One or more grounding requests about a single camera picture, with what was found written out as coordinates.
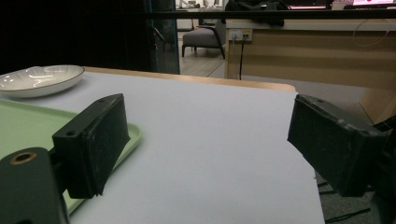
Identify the glowing monitor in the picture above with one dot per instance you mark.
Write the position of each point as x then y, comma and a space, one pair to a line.
373, 2

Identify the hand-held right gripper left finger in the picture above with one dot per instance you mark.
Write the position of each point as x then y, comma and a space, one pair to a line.
90, 146

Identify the black curtain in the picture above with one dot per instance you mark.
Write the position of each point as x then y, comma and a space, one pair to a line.
74, 32

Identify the white ceramic plate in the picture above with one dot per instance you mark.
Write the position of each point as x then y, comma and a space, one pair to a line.
37, 81

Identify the wooden reception desk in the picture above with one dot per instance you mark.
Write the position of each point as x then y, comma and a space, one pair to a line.
314, 53

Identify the dark cloth bundle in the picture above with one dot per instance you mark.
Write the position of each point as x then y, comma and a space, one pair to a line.
255, 9

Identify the light green plastic tray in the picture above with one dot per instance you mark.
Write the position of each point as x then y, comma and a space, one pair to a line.
25, 127

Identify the grey armchair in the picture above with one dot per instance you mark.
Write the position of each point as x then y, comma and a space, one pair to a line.
204, 37

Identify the white wall socket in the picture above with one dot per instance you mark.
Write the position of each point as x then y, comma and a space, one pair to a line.
240, 34

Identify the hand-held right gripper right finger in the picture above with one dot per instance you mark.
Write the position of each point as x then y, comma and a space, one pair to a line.
330, 146

